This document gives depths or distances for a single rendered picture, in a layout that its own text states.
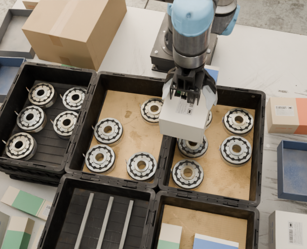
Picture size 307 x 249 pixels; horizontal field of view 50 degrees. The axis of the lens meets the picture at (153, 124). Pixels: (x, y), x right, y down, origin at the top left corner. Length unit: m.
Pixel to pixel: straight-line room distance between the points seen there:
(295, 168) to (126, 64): 0.83
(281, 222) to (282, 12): 1.97
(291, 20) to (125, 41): 1.54
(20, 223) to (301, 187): 0.99
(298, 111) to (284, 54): 0.35
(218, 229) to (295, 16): 2.07
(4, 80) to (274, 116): 1.18
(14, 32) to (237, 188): 1.30
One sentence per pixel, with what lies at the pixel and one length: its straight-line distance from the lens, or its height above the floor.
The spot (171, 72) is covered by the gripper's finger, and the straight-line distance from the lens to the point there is 0.83.
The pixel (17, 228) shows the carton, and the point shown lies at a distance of 1.26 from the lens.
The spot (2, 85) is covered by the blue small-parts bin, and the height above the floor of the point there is 0.70.
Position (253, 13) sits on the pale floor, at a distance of 2.78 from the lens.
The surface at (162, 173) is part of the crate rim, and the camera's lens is 1.01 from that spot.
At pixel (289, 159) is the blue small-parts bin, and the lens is 1.33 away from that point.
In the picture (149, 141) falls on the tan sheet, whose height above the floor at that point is 0.83.
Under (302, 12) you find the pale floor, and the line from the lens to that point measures 2.87.
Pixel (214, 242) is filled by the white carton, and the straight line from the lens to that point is 0.97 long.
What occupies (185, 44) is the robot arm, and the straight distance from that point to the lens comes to 0.66.
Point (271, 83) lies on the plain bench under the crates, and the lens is 1.49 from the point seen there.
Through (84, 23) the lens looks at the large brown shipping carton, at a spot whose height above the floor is 0.90.
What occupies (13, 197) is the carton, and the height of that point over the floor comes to 0.76.
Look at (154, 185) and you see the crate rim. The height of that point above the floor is 0.93.
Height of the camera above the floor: 1.88
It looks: 62 degrees down
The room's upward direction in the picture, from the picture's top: 8 degrees counter-clockwise
